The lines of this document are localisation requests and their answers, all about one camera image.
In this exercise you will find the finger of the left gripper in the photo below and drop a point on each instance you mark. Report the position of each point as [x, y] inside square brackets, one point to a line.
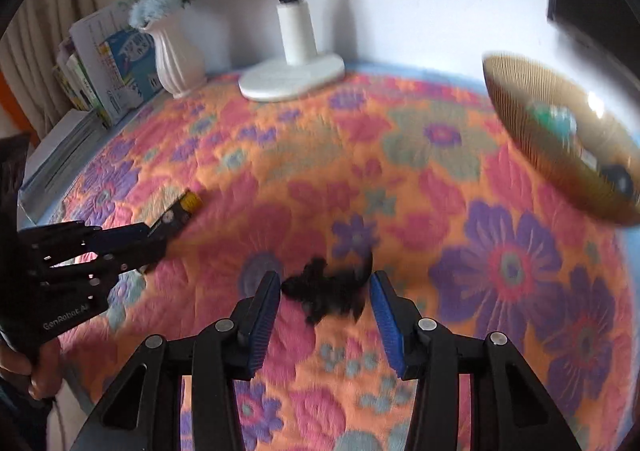
[106, 265]
[59, 242]

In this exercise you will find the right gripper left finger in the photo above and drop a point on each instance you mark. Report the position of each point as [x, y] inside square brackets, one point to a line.
[141, 408]

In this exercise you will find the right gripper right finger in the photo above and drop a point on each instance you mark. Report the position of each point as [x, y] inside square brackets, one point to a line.
[510, 408]

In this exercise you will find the black spiky hair piece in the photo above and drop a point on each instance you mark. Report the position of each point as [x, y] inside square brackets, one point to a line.
[342, 292]

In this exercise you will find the black monkey head toy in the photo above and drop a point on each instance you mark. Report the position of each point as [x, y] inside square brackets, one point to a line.
[620, 179]

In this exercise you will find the left hand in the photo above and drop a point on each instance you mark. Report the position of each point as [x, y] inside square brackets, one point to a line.
[42, 378]

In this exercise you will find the upright books row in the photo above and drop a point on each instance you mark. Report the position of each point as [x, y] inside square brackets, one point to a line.
[113, 62]

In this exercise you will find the pink ribbed vase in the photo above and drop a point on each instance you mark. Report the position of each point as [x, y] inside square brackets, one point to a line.
[179, 64]

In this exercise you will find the floral orange table cloth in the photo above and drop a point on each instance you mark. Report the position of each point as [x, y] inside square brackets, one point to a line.
[420, 175]

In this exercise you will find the beige curtain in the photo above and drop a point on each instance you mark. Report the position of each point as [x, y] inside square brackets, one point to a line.
[28, 51]

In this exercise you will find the amber ribbed glass bowl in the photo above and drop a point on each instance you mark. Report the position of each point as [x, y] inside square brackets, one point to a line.
[512, 83]

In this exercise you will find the white desk lamp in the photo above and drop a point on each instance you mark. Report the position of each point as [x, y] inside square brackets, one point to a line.
[302, 69]

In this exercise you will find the toys inside bowl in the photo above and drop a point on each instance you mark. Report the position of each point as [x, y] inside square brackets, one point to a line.
[561, 122]

